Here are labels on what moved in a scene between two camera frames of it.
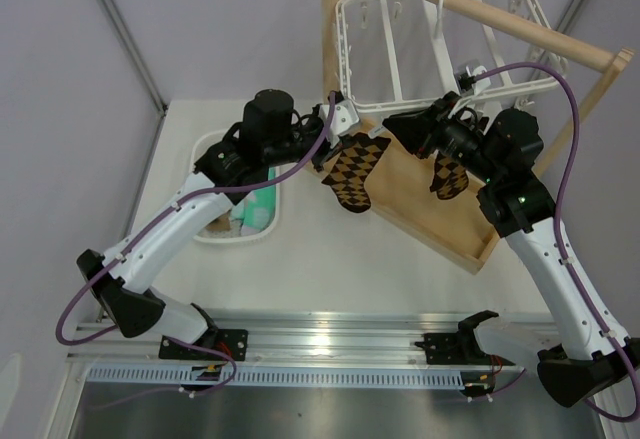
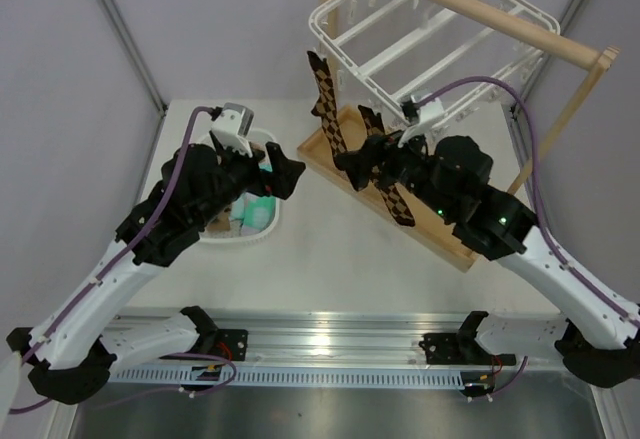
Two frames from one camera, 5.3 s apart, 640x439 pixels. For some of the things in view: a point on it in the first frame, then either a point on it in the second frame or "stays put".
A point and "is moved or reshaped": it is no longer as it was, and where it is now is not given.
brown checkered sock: x=451 y=178 is moved or reshaped
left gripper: x=327 y=152 → x=281 y=181
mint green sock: x=257 y=211 stays put
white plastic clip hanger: x=417 y=45 is moved or reshaped
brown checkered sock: x=349 y=172 → x=326 y=106
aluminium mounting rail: x=284 y=340 stays put
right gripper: x=421 y=131 → x=376 y=151
